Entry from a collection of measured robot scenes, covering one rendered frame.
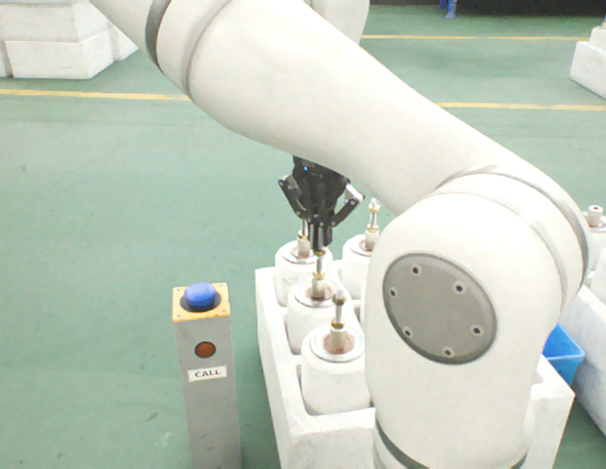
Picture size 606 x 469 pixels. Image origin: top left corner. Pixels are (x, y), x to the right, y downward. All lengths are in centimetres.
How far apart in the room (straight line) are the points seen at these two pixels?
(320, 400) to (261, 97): 52
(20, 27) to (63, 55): 23
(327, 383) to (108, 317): 66
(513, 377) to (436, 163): 12
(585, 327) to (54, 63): 278
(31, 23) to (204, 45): 295
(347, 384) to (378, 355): 43
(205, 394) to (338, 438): 18
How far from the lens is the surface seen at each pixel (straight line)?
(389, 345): 31
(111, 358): 118
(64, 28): 321
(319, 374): 75
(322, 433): 76
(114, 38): 357
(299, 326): 85
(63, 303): 137
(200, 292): 73
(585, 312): 108
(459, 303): 27
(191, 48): 35
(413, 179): 34
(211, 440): 87
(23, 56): 332
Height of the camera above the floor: 75
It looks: 29 degrees down
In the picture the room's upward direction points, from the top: straight up
